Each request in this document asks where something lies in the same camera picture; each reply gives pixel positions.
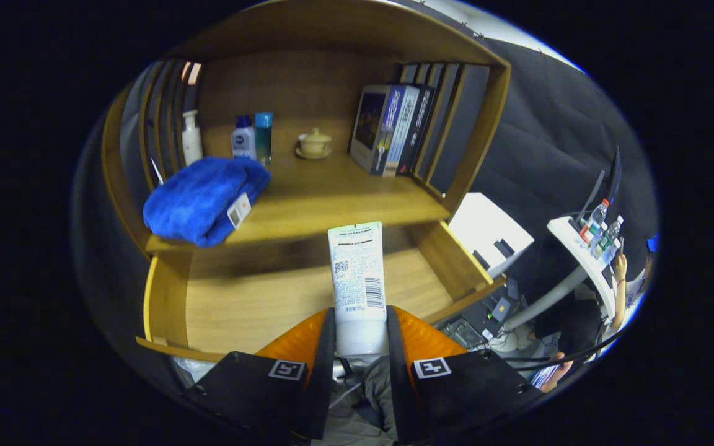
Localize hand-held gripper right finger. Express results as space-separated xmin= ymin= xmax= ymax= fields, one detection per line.
xmin=386 ymin=305 xmax=544 ymax=444

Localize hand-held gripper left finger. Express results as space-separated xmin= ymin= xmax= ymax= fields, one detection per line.
xmin=183 ymin=308 xmax=337 ymax=442

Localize white cosmetic tube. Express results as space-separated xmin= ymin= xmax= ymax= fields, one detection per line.
xmin=327 ymin=222 xmax=390 ymax=357

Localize wooden drawer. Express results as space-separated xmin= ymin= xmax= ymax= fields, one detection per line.
xmin=136 ymin=220 xmax=506 ymax=363

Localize wooden countertop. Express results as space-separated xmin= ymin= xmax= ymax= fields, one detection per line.
xmin=145 ymin=152 xmax=451 ymax=255

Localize wooden cabinet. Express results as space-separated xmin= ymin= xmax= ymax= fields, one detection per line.
xmin=102 ymin=0 xmax=511 ymax=258

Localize person's grey trousers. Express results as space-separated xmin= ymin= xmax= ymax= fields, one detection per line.
xmin=325 ymin=356 xmax=396 ymax=446

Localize black grille device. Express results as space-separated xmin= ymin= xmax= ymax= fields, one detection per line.
xmin=441 ymin=316 xmax=488 ymax=351

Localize clear plastic bag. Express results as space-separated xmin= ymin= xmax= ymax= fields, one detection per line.
xmin=174 ymin=356 xmax=218 ymax=385

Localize white side unit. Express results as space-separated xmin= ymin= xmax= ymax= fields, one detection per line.
xmin=448 ymin=192 xmax=536 ymax=279

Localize blue folded towel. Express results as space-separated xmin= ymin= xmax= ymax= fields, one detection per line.
xmin=143 ymin=157 xmax=271 ymax=248

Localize white round table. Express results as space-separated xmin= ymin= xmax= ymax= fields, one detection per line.
xmin=503 ymin=216 xmax=619 ymax=332

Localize beige lidded teacup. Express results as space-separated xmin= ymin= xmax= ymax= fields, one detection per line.
xmin=296 ymin=128 xmax=334 ymax=160

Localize teal bottle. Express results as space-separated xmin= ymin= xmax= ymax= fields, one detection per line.
xmin=254 ymin=111 xmax=273 ymax=167

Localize red label water bottle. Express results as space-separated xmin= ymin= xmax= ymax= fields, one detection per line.
xmin=580 ymin=198 xmax=610 ymax=245

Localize white blue-capped lotion bottle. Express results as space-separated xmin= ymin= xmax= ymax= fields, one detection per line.
xmin=231 ymin=115 xmax=257 ymax=160

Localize black spine book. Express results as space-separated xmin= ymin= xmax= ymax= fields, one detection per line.
xmin=396 ymin=85 xmax=437 ymax=177

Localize green label water bottle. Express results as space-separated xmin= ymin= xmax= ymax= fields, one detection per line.
xmin=596 ymin=216 xmax=624 ymax=261

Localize light blue spine book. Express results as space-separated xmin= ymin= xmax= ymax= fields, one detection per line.
xmin=383 ymin=85 xmax=423 ymax=178

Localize dark cover blue spine book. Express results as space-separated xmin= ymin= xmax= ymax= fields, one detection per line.
xmin=349 ymin=85 xmax=407 ymax=176

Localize white pump bottle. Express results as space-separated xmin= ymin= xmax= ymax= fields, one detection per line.
xmin=182 ymin=110 xmax=204 ymax=167

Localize black monitor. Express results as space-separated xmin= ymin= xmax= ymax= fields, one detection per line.
xmin=571 ymin=146 xmax=623 ymax=230

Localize black backdrop cloth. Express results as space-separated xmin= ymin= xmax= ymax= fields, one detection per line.
xmin=72 ymin=37 xmax=658 ymax=385

